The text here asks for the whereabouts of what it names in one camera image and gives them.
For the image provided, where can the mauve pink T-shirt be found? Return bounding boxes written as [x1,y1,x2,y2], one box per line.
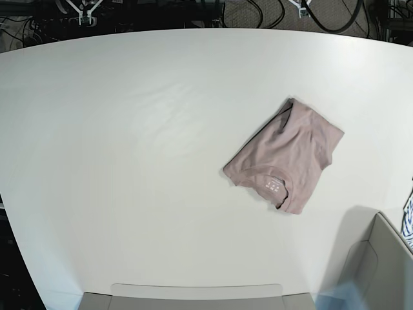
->
[223,98,344,214]

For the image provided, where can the grey tray at bottom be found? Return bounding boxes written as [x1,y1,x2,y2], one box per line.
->
[79,284,316,309]

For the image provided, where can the grey box at right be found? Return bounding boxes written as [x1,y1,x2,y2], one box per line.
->
[337,212,412,309]

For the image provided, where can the translucent blue object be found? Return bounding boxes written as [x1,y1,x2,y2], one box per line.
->
[314,282,368,310]

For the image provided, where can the blue white striped cloth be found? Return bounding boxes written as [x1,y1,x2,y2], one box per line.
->
[401,193,413,248]

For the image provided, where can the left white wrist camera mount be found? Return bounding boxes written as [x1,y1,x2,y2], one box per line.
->
[288,0,310,18]

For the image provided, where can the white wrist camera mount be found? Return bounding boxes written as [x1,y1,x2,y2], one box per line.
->
[288,0,310,18]
[55,0,103,27]

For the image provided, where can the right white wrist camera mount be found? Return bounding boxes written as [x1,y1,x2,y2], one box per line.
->
[55,0,103,27]

